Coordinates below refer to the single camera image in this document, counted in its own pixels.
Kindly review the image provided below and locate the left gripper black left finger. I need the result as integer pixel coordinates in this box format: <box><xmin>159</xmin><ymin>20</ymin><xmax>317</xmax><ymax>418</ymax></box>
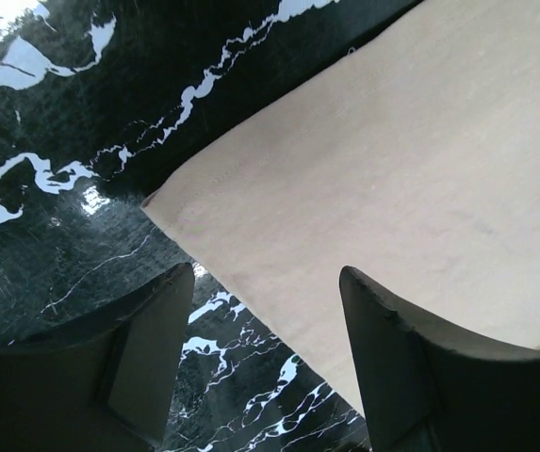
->
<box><xmin>0</xmin><ymin>263</ymin><xmax>195</xmax><ymax>451</ymax></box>

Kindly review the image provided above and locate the beige t shirt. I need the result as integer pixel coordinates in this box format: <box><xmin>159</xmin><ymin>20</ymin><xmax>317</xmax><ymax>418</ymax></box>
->
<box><xmin>142</xmin><ymin>1</ymin><xmax>540</xmax><ymax>410</ymax></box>

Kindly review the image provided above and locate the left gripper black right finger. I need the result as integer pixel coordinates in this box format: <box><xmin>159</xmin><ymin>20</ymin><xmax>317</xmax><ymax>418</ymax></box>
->
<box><xmin>339</xmin><ymin>266</ymin><xmax>540</xmax><ymax>451</ymax></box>

